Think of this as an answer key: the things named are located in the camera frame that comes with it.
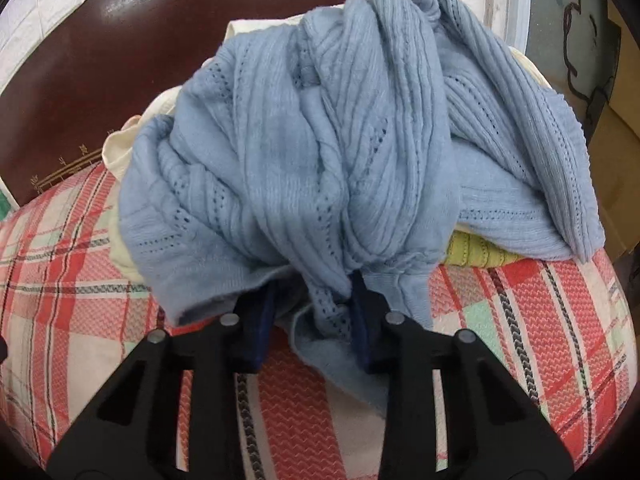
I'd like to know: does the dark brown wooden headboard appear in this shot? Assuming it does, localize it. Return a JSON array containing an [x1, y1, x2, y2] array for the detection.
[[1, 0, 344, 205]]

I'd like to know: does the cream white garment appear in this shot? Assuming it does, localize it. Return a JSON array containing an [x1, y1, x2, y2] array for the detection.
[[102, 14, 303, 284]]

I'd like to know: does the yellow-green knit garment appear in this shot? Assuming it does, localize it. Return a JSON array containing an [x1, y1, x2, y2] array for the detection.
[[442, 231, 522, 269]]

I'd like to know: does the red plaid bed blanket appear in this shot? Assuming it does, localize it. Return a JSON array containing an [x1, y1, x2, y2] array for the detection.
[[1, 165, 638, 479]]

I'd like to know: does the light blue knit cardigan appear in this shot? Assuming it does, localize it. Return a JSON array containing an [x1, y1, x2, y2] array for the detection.
[[118, 0, 605, 410]]

